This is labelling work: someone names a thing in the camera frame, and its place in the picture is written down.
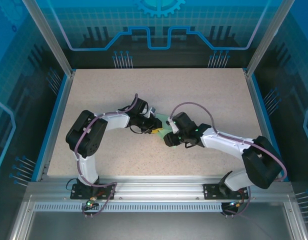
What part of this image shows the light green paper sheet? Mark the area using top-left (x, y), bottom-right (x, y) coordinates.
top-left (153, 112), bottom-right (173, 140)

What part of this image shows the small connector with green light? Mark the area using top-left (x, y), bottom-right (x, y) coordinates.
top-left (85, 197), bottom-right (99, 208)
top-left (228, 199), bottom-right (245, 210)

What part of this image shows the grey metal shelf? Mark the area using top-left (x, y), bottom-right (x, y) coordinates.
top-left (8, 194), bottom-right (308, 240)

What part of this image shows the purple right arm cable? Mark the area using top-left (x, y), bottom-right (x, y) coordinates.
top-left (168, 102), bottom-right (288, 218)

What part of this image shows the aluminium mounting rail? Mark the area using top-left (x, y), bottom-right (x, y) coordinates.
top-left (27, 174), bottom-right (294, 202)

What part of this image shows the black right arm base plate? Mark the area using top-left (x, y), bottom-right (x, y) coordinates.
top-left (203, 183), bottom-right (250, 201)

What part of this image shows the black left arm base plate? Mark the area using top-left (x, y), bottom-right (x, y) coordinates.
top-left (69, 183), bottom-right (117, 201)

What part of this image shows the slotted grey cable duct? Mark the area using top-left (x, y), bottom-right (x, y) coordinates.
top-left (33, 201), bottom-right (226, 214)

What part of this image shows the aluminium side frame rail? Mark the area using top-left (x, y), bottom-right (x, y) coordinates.
top-left (245, 69), bottom-right (289, 182)
top-left (35, 71), bottom-right (76, 182)

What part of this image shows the aluminium frame post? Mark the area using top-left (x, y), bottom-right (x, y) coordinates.
top-left (244, 0), bottom-right (294, 77)
top-left (21, 0), bottom-right (76, 77)

